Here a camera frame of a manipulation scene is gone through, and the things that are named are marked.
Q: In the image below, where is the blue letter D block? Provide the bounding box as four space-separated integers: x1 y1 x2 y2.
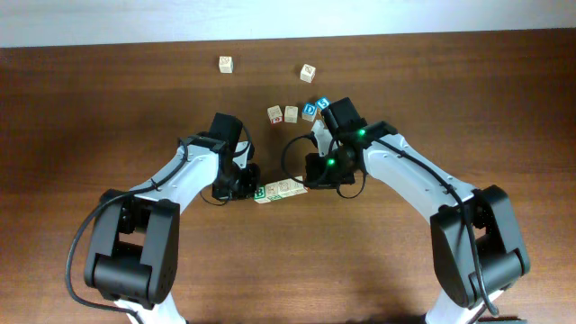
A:
301 103 318 122

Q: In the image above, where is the wooden letter I block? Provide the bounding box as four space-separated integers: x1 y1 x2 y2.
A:
291 175 308 195

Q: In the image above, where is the wooden block plain drawing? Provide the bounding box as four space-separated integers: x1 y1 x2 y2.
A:
283 105 298 123

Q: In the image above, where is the plain wooden block far left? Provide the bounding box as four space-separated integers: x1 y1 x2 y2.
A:
219 56 234 74

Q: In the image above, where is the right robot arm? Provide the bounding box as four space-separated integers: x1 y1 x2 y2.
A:
305 98 530 323

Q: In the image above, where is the blue number 5 block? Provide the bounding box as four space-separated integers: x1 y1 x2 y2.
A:
315 97 330 112

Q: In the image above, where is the green letter B block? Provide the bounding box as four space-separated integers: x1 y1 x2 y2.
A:
254 186 270 203

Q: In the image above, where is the wooden block far right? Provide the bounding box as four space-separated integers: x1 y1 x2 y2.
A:
300 64 316 83

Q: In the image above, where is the wooden block red side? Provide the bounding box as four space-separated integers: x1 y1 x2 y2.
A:
266 105 284 124

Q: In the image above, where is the wooden block green side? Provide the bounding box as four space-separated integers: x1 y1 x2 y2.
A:
265 182 282 202

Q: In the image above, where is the wooden block blue side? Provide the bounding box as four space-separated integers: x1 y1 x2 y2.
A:
276 179 297 198

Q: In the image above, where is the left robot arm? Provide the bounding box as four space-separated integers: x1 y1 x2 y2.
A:
81 113 260 323

